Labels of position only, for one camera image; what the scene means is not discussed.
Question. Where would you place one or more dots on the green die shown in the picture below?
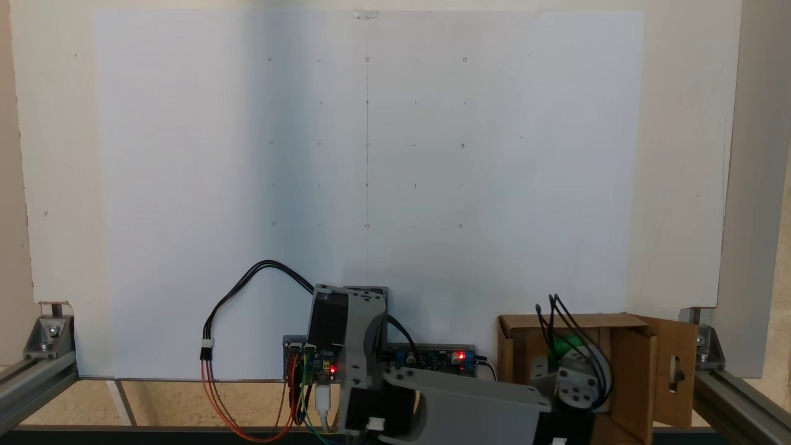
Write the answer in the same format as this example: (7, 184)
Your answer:
(571, 343)

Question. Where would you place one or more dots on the blue power converter board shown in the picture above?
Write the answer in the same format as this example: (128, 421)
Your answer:
(432, 358)

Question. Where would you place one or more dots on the motor driver circuit board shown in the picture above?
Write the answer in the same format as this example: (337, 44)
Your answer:
(321, 364)

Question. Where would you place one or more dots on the aluminium frame rail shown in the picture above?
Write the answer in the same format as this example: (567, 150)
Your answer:
(741, 402)
(37, 383)

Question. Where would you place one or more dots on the white paper sheet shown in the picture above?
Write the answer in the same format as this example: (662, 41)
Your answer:
(185, 185)

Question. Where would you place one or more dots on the grey black Koch robot arm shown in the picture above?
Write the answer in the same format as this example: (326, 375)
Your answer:
(469, 402)

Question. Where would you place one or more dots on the brown cardboard box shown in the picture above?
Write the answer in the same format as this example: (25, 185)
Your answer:
(630, 383)

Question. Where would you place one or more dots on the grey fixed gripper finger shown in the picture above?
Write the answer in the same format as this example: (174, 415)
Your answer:
(546, 364)

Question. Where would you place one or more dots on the clear tape strip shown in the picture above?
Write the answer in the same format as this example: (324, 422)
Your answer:
(366, 13)

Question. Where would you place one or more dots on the metal corner bracket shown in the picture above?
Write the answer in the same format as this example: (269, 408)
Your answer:
(49, 334)
(707, 346)

